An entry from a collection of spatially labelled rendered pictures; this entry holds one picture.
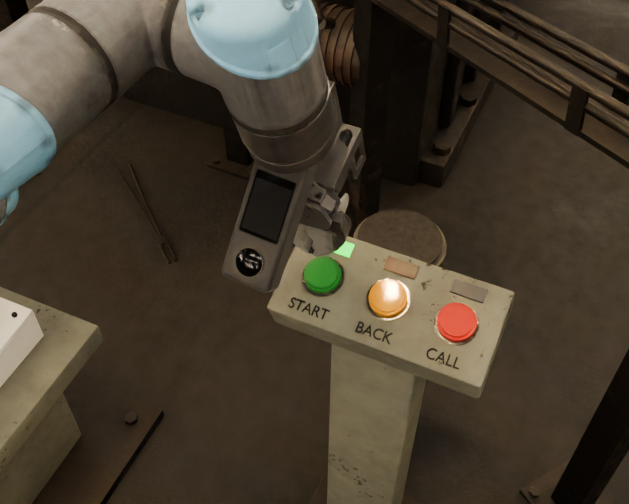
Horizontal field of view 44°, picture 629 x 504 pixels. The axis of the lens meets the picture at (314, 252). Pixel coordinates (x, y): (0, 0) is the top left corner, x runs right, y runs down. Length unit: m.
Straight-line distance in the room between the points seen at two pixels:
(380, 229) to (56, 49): 0.59
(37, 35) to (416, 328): 0.48
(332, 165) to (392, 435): 0.42
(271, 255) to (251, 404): 0.84
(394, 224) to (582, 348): 0.69
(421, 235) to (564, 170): 0.99
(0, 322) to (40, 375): 0.09
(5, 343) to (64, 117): 0.70
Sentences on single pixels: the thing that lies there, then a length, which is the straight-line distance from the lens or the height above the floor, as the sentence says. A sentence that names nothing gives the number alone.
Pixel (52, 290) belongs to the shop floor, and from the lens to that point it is 1.68.
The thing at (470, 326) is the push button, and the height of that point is 0.61.
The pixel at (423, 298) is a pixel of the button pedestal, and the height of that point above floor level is 0.60.
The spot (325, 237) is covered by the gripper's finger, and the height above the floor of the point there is 0.72.
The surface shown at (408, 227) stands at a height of 0.52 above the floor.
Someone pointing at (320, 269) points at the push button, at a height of 0.61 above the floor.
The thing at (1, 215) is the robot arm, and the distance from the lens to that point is 1.10.
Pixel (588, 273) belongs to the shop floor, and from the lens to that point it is 1.72.
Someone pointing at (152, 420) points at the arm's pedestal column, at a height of 0.02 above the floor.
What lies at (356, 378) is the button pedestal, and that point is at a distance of 0.89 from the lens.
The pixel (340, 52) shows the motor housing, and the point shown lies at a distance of 1.34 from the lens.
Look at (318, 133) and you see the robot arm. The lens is 0.57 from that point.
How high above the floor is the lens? 1.24
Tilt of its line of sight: 48 degrees down
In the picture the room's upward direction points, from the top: straight up
